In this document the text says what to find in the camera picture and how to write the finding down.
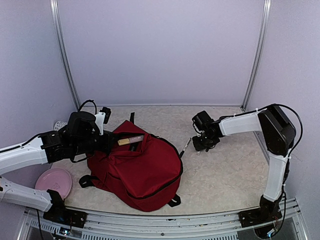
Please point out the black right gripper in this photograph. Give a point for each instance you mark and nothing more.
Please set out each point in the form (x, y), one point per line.
(199, 147)

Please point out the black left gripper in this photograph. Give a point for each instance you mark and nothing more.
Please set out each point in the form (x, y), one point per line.
(107, 144)

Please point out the pale pink tube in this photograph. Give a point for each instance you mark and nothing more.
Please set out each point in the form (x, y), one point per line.
(130, 140)

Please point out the white pen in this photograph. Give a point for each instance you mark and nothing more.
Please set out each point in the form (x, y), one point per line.
(185, 147)

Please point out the red backpack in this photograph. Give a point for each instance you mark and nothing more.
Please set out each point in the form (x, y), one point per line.
(145, 179)

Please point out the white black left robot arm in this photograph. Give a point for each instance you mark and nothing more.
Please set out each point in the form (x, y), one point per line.
(84, 134)

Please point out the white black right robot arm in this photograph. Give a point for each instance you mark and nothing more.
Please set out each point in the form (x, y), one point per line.
(276, 130)

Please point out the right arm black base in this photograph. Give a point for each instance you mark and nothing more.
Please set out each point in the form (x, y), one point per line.
(266, 212)

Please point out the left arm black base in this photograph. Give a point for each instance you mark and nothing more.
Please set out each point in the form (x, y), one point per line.
(58, 213)

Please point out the white patterned mug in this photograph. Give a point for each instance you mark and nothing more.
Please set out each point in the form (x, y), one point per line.
(59, 125)

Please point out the pink plate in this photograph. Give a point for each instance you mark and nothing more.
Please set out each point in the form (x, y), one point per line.
(56, 179)

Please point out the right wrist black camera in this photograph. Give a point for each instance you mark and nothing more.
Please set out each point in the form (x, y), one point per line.
(201, 121)

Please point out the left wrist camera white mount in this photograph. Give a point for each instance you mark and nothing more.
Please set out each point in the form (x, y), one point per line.
(101, 118)

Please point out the aluminium front rail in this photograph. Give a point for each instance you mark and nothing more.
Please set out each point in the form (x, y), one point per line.
(112, 226)

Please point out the right aluminium frame post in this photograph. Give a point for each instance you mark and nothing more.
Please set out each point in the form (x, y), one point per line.
(258, 53)

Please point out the aluminium frame post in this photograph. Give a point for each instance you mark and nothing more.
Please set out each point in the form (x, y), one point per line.
(54, 6)
(258, 53)

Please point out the left aluminium frame post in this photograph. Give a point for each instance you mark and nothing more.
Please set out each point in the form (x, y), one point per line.
(54, 6)

